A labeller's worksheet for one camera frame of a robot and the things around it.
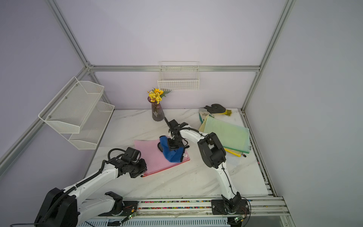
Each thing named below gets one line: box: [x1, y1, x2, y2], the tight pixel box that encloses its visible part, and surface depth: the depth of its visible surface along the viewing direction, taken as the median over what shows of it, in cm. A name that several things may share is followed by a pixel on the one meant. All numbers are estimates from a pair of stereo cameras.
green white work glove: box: [198, 107, 215, 124], surface depth 117 cm
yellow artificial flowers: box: [146, 87, 172, 105], surface depth 97 cm
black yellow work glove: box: [204, 103, 233, 116], surface depth 121 cm
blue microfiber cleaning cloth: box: [159, 136, 184, 164], surface depth 93 cm
